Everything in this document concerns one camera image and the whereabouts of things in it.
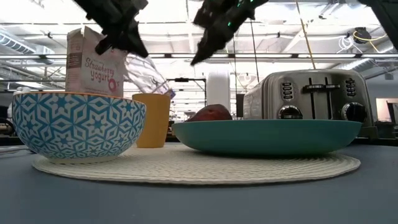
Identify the pink cereal box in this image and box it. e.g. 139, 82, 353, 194
65, 26, 129, 98

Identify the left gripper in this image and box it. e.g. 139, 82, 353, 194
73, 0, 150, 59

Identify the white round woven placemat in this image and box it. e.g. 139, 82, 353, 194
31, 144, 362, 186

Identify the silver four-slot toaster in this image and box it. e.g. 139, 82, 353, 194
243, 68, 379, 139

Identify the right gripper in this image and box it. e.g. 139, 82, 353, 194
190, 0, 270, 67

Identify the yellow extension cable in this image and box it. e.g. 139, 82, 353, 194
294, 0, 317, 70

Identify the black toaster power cable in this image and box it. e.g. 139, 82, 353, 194
249, 18, 261, 83

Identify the metal spoon clear handle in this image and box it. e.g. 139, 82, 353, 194
0, 145, 35, 155

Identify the clear plastic cup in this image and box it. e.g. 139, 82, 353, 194
124, 53, 177, 99

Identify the teal green round plate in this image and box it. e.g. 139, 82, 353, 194
171, 119, 363, 157

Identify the brown bread slice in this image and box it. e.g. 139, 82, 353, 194
185, 103, 233, 123

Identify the orange plastic cup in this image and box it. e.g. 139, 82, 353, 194
131, 93, 172, 149

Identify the black hanging cord reel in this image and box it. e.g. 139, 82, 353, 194
352, 26, 389, 54

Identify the background display screen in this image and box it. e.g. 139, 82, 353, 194
375, 97, 398, 123

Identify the blue white patterned bowl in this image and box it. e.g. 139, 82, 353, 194
11, 91, 147, 165

